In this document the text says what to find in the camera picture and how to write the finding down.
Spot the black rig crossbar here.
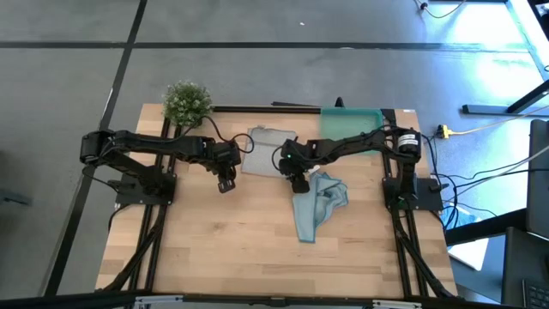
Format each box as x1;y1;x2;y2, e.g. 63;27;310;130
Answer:
0;289;549;309

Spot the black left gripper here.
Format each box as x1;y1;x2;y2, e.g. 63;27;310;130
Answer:
214;156;238;195

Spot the light blue teal-edged microfiber towel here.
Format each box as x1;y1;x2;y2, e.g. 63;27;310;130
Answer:
292;171;350;245

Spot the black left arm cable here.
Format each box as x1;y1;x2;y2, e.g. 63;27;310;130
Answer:
188;114;256;155

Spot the black desk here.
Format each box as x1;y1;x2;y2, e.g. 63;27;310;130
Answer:
525;118;549;239

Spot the black aluminium table frame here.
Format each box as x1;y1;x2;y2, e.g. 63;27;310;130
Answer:
97;101;459;301

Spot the artificial green plant black pot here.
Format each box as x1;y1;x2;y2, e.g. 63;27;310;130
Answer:
162;80;214;128

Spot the teal plastic basket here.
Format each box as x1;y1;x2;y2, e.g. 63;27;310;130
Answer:
319;106;386;156

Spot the grey waffle microfiber towel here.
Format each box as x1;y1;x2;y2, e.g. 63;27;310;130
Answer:
240;124;299;179

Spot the white paper sheet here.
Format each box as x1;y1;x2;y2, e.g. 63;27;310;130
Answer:
447;237;491;272

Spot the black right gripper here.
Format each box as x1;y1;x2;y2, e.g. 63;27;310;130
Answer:
277;139;319;194

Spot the thin floor cable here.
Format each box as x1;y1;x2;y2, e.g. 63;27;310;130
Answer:
413;0;468;20

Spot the thin black rod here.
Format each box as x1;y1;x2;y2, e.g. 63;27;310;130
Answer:
271;100;322;109

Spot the silver frame bracket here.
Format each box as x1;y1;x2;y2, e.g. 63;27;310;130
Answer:
133;294;184;309
371;299;422;309

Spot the black keyboard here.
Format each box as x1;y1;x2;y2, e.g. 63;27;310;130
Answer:
522;278;549;309

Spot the black floor cable bundle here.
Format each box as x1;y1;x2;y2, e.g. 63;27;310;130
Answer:
422;128;549;231

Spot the black desk leg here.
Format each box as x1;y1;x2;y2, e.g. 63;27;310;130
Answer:
462;79;549;117

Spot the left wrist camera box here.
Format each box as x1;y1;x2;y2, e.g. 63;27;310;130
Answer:
219;141;243;161

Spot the yellow power cable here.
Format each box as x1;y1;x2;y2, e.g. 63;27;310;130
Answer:
449;104;549;136

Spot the blue floor object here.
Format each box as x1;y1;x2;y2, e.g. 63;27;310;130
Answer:
449;205;478;229

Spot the black desk beam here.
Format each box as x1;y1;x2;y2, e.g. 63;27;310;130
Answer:
443;208;528;246

